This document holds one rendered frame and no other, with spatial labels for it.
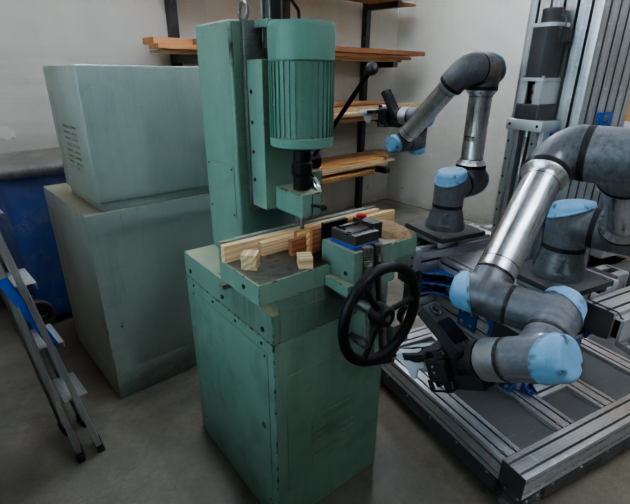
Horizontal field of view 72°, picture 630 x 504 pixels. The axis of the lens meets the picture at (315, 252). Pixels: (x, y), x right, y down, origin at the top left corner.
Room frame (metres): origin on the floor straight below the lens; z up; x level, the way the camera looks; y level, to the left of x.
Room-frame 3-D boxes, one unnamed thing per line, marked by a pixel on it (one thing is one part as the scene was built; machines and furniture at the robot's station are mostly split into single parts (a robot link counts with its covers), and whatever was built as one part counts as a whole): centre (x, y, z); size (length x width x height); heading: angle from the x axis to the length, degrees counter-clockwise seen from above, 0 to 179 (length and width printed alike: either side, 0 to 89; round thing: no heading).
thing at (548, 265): (1.23, -0.75, 0.87); 0.15 x 0.15 x 0.10
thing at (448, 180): (1.67, -0.53, 0.98); 0.13 x 0.12 x 0.14; 132
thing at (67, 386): (1.30, 1.00, 0.58); 0.27 x 0.25 x 1.16; 134
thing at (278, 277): (1.19, -0.06, 0.87); 0.61 x 0.30 x 0.06; 128
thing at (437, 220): (1.67, -0.52, 0.87); 0.15 x 0.15 x 0.10
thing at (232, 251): (1.29, 0.02, 0.93); 0.60 x 0.02 x 0.05; 128
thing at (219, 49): (1.48, 0.22, 1.16); 0.22 x 0.22 x 0.72; 38
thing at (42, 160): (2.43, 1.58, 0.48); 0.64 x 0.54 x 0.97; 135
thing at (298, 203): (1.27, 0.05, 1.03); 0.14 x 0.07 x 0.09; 38
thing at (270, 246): (1.33, -0.06, 0.92); 0.55 x 0.02 x 0.04; 128
